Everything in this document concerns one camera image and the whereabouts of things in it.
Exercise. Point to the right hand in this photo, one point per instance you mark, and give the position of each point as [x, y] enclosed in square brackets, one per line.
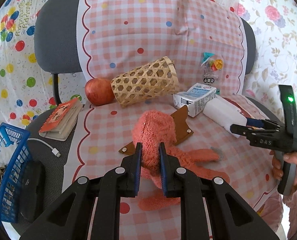
[290, 158]

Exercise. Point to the red apple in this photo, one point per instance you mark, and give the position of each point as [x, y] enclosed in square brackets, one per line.
[99, 91]

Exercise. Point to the pink fluffy clothing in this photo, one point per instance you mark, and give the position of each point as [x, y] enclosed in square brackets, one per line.
[272, 211]

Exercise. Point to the woven bamboo basket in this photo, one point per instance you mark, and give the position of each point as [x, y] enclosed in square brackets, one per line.
[149, 81]

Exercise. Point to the orange knit glove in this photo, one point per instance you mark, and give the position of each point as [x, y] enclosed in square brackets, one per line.
[153, 128]

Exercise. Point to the brown cardboard piece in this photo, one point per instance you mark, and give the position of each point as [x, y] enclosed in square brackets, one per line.
[183, 131]

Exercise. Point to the balloon pattern backdrop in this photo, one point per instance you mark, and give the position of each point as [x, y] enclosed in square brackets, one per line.
[25, 89]

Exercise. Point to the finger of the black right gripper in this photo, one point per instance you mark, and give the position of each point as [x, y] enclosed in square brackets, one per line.
[265, 132]
[262, 123]

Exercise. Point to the floral pattern backdrop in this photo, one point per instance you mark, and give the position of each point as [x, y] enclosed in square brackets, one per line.
[274, 23]

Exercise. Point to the small orange notebook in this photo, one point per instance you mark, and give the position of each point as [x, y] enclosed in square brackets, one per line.
[61, 121]

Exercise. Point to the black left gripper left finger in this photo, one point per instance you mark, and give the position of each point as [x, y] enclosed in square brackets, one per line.
[90, 208]

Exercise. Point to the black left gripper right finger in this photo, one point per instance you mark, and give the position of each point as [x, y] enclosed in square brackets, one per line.
[210, 209]

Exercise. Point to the blue plastic basket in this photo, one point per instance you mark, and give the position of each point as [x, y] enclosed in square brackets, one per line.
[14, 156]

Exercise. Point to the white blue milk carton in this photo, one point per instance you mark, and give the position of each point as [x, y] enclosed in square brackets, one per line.
[194, 98]

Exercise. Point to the white tissue pack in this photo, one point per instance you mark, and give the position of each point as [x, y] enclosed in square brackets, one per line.
[224, 114]

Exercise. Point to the clear fruit snack bag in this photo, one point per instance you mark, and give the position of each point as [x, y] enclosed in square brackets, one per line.
[212, 65]

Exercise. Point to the black flat device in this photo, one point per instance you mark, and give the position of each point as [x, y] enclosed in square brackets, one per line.
[32, 191]

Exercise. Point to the grey office chair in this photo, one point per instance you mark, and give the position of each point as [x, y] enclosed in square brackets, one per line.
[56, 48]

